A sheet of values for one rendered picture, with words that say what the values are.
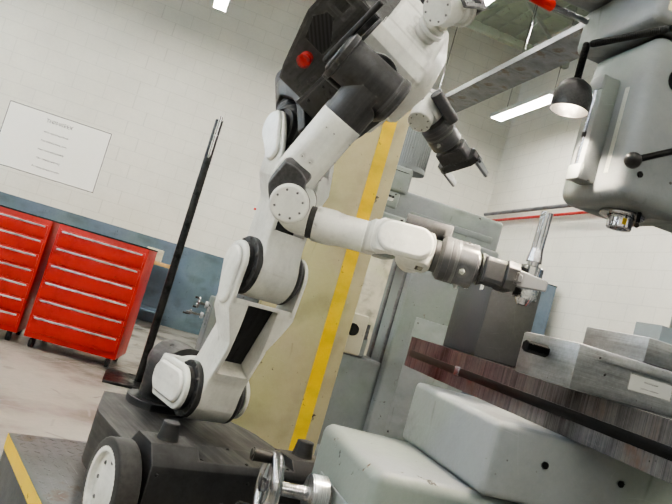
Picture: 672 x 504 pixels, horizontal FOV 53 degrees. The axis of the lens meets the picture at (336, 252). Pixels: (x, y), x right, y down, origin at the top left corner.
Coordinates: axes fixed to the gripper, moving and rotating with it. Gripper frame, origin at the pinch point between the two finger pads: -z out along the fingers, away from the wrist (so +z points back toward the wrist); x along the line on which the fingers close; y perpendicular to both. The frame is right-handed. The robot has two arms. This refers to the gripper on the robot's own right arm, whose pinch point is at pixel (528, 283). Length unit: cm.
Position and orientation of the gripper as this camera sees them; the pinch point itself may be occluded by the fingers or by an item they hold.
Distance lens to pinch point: 136.2
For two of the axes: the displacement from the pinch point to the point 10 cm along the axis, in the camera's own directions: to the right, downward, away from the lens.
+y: -2.9, 9.5, -0.8
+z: -9.6, -2.8, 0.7
